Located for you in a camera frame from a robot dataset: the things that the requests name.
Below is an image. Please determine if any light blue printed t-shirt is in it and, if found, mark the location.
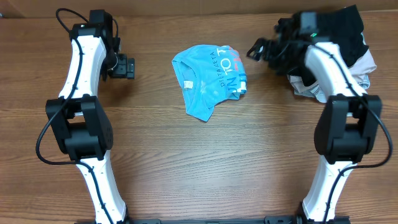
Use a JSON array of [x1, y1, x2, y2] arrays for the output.
[[172, 45, 247, 122]]

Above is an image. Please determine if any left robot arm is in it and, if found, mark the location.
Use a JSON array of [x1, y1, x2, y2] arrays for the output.
[[35, 9, 135, 223]]

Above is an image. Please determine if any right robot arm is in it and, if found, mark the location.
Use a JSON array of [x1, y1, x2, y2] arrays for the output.
[[247, 11, 382, 223]]

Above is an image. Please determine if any beige folded garment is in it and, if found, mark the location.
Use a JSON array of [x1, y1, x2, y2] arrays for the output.
[[287, 50, 377, 98]]

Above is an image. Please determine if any black folded garment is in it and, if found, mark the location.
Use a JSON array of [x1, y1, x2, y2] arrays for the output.
[[288, 5, 369, 86]]

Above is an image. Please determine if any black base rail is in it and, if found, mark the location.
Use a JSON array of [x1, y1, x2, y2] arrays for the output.
[[74, 215, 352, 224]]

